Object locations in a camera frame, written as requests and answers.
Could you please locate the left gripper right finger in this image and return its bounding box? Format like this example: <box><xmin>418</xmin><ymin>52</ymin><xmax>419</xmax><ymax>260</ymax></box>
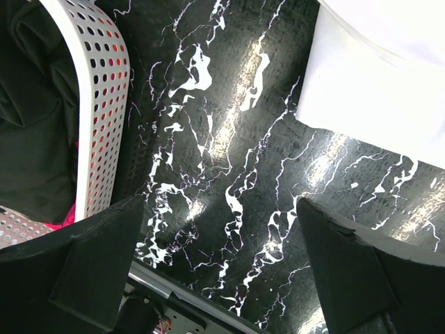
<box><xmin>297</xmin><ymin>198</ymin><xmax>444</xmax><ymax>333</ymax></box>

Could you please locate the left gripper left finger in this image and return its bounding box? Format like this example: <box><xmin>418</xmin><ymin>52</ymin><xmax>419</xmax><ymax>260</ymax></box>
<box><xmin>1</xmin><ymin>196</ymin><xmax>144</xmax><ymax>333</ymax></box>

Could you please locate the white daisy t-shirt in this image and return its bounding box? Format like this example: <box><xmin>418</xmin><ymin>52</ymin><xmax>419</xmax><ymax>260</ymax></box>
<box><xmin>296</xmin><ymin>1</ymin><xmax>444</xmax><ymax>168</ymax></box>

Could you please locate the red t-shirt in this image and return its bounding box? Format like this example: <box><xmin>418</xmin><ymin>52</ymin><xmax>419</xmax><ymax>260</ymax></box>
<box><xmin>51</xmin><ymin>138</ymin><xmax>79</xmax><ymax>227</ymax></box>

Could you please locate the white perforated laundry basket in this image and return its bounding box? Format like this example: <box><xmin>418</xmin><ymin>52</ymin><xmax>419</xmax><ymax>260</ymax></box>
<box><xmin>1</xmin><ymin>1</ymin><xmax>130</xmax><ymax>248</ymax></box>

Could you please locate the black printed t-shirt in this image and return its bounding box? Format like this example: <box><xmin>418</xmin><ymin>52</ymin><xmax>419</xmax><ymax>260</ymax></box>
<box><xmin>1</xmin><ymin>1</ymin><xmax>79</xmax><ymax>225</ymax></box>

